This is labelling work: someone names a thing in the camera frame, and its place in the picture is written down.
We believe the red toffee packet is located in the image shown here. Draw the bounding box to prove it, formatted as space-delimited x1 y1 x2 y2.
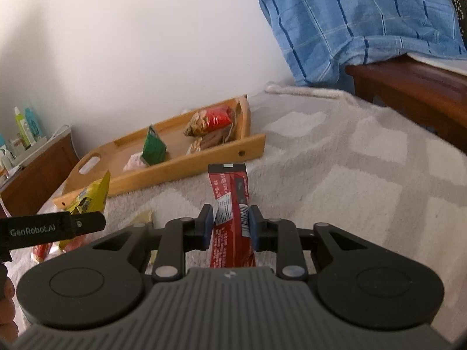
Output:
31 235 86 263

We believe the yellow snack bag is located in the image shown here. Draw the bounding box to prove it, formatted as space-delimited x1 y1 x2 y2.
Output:
58 171 111 253

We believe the pink white pastry packet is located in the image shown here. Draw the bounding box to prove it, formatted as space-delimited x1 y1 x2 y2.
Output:
123 153 147 172

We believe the green snack packet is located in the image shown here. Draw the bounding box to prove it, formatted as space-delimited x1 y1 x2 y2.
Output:
142 125 166 166

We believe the long red snack bar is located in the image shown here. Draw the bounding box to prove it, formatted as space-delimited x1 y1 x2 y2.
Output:
208 164 256 269

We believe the red peanut bag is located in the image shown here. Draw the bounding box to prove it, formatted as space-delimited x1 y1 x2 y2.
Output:
184 105 234 137

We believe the brown peanut snack bag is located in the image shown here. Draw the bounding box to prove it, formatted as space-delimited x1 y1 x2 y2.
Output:
187 103 241 155

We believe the cherry drop candy packet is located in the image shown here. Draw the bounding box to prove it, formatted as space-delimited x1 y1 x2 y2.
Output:
128 209 158 270

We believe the person's left hand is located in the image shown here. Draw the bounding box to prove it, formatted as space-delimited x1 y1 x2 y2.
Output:
0 265 18 343

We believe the wooden side cabinet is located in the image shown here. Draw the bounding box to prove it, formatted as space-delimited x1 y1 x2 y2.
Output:
1 130 79 218

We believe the white organizer tray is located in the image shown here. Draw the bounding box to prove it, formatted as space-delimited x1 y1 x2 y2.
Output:
10 137 48 167

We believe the teal lotion bottle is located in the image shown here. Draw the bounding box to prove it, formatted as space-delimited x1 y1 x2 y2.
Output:
25 108 43 141

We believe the green lotion bottle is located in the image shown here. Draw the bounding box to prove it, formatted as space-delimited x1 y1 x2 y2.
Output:
14 107 34 148

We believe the grey patterned towel blanket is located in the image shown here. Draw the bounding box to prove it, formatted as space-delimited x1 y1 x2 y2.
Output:
6 82 467 336

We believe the bamboo serving tray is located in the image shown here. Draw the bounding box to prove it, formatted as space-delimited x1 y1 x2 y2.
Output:
52 94 267 210

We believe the dark wooden chair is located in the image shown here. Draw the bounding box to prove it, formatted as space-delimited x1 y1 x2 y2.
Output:
345 55 466 152

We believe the blue plaid cloth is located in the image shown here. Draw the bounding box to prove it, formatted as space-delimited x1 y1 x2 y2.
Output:
259 0 466 86

